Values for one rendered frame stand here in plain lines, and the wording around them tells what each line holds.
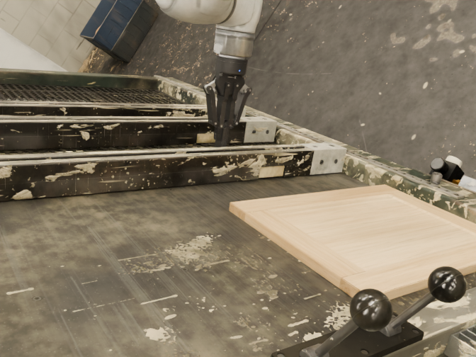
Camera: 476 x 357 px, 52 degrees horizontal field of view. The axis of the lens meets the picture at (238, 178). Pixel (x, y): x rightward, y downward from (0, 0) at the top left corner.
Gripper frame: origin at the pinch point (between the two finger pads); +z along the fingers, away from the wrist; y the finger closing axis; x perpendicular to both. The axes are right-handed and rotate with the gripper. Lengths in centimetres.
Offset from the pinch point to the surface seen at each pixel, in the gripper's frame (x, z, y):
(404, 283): 59, 6, 2
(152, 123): -24.1, 1.8, 7.2
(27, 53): -338, 23, -26
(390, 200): 30.6, 6.8, -29.8
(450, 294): 75, -6, 20
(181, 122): -24.1, 1.7, -1.9
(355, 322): 74, -5, 33
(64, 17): -476, -3, -94
